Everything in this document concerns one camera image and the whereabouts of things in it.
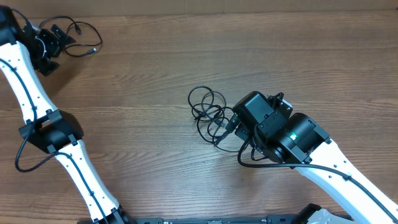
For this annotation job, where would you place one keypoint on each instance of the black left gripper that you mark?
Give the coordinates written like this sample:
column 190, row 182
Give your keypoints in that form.
column 54, row 42

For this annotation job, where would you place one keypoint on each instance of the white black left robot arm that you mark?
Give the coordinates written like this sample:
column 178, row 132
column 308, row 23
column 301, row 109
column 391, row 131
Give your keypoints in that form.
column 26, row 52

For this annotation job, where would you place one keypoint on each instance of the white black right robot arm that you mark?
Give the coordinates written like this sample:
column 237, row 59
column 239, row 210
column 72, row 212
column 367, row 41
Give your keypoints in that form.
column 295, row 140

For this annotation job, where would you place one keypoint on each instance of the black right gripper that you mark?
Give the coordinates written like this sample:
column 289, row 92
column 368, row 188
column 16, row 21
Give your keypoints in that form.
column 242, row 134

